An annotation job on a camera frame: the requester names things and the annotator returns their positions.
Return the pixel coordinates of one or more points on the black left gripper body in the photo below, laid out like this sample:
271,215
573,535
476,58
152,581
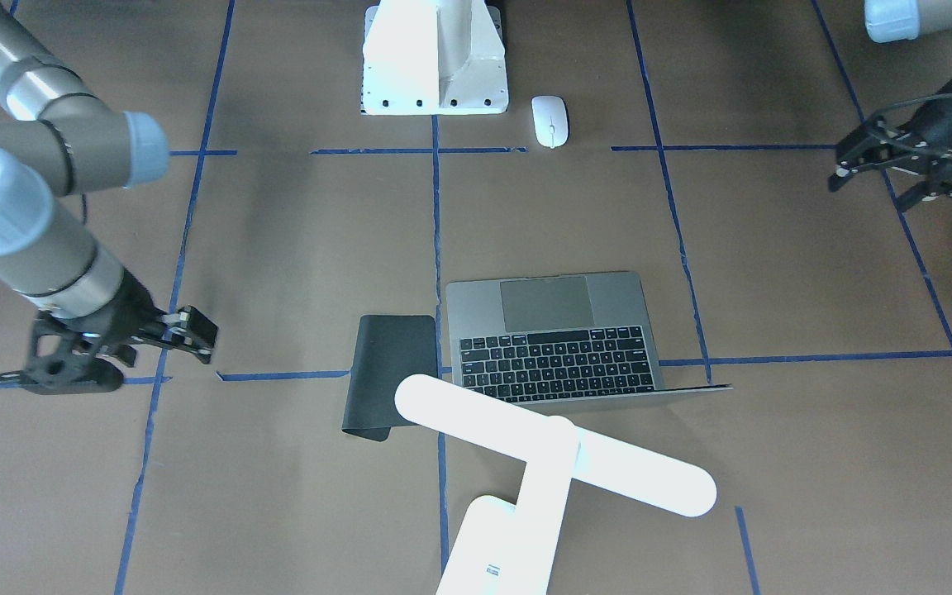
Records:
936,121

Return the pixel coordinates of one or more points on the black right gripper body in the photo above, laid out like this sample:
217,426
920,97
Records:
130,311

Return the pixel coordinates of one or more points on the white computer mouse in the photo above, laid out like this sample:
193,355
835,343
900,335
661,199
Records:
550,121

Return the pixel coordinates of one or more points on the grey laptop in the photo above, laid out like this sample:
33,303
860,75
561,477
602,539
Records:
563,343

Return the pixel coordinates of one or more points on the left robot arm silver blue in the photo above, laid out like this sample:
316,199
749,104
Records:
921,26

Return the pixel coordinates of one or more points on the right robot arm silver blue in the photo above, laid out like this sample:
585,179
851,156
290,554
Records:
91,311

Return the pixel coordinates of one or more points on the white desk lamp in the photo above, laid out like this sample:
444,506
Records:
510,548

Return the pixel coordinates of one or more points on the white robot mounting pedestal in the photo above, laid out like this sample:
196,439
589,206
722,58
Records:
426,58

